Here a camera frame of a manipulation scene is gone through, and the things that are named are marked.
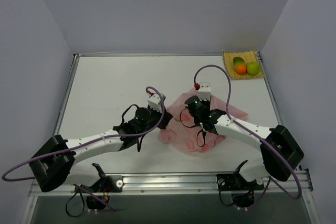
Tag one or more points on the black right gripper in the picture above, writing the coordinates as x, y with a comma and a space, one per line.
200, 104

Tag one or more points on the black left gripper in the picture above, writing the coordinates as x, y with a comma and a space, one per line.
165, 116

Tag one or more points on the pink plastic bag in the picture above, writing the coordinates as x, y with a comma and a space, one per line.
180, 136

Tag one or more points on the orange green fake mango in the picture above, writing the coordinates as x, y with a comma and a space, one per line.
239, 65

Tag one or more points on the green fake pear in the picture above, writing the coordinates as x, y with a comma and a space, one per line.
253, 68

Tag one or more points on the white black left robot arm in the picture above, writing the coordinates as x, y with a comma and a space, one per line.
57, 161

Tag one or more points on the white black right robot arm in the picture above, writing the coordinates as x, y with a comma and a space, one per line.
279, 150

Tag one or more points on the yellow woven mat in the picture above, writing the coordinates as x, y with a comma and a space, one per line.
248, 56

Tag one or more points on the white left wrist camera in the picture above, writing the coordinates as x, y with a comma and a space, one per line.
155, 103

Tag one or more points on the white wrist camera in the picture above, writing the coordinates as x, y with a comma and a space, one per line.
203, 91
155, 103

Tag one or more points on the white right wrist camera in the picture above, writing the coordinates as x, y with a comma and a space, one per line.
203, 91

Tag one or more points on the aluminium front rail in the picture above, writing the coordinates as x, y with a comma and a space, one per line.
173, 183

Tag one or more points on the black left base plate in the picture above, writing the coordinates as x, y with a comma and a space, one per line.
98, 184

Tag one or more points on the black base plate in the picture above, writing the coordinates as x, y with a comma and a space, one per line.
231, 182
98, 184

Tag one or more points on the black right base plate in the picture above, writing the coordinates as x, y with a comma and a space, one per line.
231, 182

